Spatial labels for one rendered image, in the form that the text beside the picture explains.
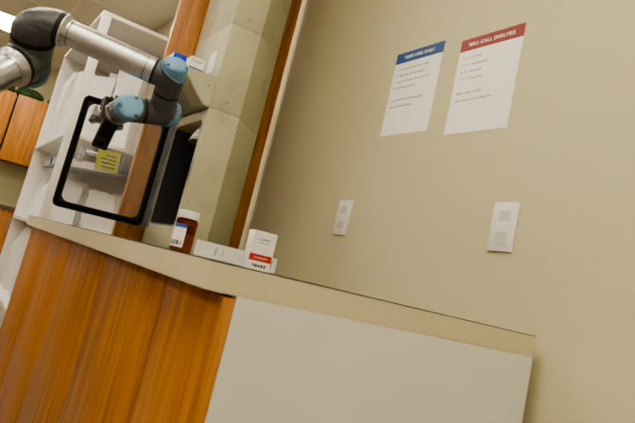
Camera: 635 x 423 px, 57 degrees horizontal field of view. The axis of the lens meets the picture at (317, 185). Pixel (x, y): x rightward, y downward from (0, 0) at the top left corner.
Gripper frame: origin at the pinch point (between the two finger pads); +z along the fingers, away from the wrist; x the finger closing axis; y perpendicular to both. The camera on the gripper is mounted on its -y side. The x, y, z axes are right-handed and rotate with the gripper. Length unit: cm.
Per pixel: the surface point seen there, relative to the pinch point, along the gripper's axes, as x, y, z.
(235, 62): -30.6, 30.4, -24.0
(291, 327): -11, -41, -128
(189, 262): 4, -35, -120
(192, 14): -22, 55, 13
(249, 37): -33, 41, -24
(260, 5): -34, 53, -24
